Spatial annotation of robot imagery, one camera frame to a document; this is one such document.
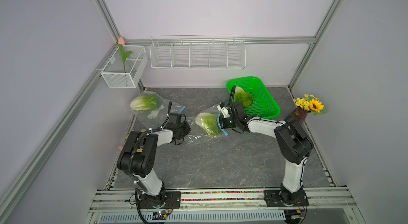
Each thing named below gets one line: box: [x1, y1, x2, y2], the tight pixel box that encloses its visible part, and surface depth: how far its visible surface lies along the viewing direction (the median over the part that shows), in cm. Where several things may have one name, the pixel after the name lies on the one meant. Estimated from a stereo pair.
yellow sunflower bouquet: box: [293, 93, 328, 117], surface depth 82 cm
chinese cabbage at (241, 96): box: [234, 86, 255, 108], surface depth 107 cm
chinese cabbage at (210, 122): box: [194, 112, 223, 137], surface depth 93 cm
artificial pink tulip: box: [117, 36, 133, 73], surface depth 91 cm
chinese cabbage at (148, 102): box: [129, 93, 160, 111], surface depth 105 cm
